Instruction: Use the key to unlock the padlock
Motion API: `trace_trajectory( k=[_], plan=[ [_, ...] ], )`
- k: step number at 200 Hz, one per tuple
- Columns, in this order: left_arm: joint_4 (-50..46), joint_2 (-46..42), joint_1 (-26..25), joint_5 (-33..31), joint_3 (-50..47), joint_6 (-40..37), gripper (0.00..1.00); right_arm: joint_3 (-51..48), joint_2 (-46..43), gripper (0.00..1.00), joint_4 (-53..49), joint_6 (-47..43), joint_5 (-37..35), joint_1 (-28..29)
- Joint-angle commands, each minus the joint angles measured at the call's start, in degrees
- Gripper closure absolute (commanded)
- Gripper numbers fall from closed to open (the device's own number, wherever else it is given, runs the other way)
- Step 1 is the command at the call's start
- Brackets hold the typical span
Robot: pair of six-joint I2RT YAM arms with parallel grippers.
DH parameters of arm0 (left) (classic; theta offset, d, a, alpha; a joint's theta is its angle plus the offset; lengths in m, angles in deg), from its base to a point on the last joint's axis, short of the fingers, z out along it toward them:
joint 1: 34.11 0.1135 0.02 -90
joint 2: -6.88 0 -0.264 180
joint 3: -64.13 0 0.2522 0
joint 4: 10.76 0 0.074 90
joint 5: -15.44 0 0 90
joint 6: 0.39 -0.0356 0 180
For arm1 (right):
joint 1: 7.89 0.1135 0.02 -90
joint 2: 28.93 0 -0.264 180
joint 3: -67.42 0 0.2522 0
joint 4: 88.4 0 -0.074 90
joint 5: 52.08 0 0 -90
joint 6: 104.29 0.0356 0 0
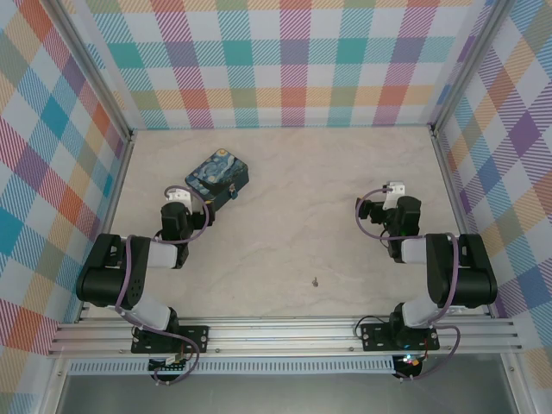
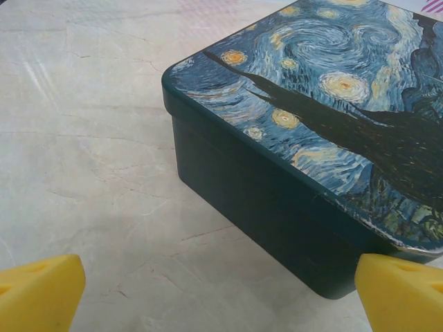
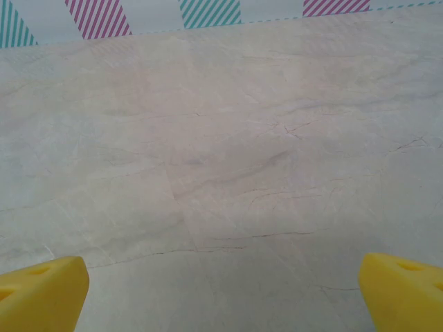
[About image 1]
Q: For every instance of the starry night print tin box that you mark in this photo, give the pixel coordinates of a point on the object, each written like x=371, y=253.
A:
x=215, y=170

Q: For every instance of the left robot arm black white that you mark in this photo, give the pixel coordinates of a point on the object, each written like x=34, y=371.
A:
x=103, y=276

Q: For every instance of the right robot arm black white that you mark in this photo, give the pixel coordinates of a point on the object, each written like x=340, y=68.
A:
x=470, y=280

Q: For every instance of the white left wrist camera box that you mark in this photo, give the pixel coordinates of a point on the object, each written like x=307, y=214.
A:
x=179, y=197

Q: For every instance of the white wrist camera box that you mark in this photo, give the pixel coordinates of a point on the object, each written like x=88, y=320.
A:
x=179, y=197
x=396, y=190

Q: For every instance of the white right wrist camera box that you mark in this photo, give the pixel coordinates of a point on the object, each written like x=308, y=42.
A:
x=396, y=190

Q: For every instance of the aluminium side rail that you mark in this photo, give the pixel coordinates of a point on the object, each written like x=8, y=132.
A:
x=114, y=202
x=457, y=207

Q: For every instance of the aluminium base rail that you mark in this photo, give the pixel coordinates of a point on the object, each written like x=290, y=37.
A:
x=280, y=334

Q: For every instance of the aluminium frame post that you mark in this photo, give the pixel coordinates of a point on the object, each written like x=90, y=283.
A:
x=92, y=69
x=470, y=64

